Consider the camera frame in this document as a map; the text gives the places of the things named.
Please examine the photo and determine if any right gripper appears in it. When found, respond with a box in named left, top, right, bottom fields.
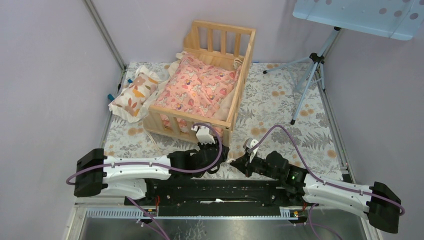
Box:
left=230, top=152, right=282, bottom=181

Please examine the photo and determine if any grey diagonal pole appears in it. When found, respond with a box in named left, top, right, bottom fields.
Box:
left=82, top=0, right=127, bottom=71

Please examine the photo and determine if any floral small pillow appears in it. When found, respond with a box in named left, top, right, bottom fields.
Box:
left=108, top=65, right=170, bottom=123

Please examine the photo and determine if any pink patterned bed cushion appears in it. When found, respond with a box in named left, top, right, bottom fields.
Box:
left=154, top=54, right=243, bottom=121

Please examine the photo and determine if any black tripod stand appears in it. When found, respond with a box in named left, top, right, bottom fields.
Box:
left=262, top=26, right=342, bottom=125

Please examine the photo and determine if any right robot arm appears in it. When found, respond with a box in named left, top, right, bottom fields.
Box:
left=230, top=138, right=401, bottom=234

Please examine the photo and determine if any light blue perforated panel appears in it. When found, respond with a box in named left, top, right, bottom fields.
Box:
left=292, top=0, right=424, bottom=41

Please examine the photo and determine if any blue toy item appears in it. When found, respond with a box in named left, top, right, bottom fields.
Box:
left=108, top=78, right=138, bottom=108

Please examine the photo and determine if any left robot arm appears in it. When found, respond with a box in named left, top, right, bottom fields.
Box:
left=65, top=123, right=230, bottom=206

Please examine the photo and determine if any wooden pet bed frame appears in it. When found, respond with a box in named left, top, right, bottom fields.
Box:
left=143, top=20, right=256, bottom=145

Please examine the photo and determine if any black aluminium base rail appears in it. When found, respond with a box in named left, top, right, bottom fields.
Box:
left=134, top=179, right=312, bottom=207

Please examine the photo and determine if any floral table mat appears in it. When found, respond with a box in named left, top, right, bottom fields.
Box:
left=104, top=63, right=343, bottom=180

